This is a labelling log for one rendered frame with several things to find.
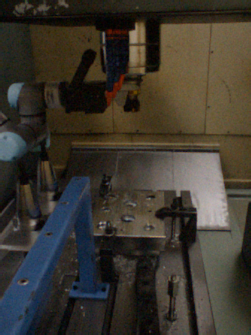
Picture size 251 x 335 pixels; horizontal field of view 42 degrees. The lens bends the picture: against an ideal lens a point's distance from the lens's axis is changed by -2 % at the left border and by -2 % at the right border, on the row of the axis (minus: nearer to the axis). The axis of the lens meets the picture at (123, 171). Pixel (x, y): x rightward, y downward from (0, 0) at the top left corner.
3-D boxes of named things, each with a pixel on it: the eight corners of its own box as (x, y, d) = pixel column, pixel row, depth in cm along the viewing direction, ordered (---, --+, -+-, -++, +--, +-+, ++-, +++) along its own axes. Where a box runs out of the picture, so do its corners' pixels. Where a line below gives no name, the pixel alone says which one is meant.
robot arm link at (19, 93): (19, 109, 98) (15, 81, 95) (54, 108, 97) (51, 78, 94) (9, 115, 91) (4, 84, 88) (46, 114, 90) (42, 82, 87)
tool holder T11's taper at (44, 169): (57, 194, 67) (54, 162, 64) (36, 194, 66) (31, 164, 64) (60, 185, 71) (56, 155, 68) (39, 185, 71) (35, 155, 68)
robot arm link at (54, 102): (51, 79, 94) (42, 83, 86) (66, 78, 93) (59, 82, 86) (54, 105, 97) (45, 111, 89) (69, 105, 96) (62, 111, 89)
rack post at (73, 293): (69, 298, 84) (55, 195, 72) (73, 284, 89) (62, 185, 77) (107, 300, 83) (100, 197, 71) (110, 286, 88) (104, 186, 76)
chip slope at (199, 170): (42, 245, 153) (35, 195, 143) (75, 185, 215) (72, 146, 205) (237, 253, 144) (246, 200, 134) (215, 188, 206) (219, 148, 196)
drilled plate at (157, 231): (86, 247, 97) (84, 233, 95) (101, 202, 124) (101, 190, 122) (164, 251, 95) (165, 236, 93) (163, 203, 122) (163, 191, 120)
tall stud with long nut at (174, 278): (165, 322, 76) (167, 279, 71) (165, 312, 78) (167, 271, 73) (177, 322, 76) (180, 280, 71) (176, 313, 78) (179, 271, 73)
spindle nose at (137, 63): (152, 75, 78) (152, 22, 73) (90, 75, 83) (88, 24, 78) (166, 69, 92) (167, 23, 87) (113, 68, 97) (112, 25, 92)
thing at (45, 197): (62, 206, 67) (61, 195, 66) (32, 208, 67) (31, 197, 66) (65, 193, 73) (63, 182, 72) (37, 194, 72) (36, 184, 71)
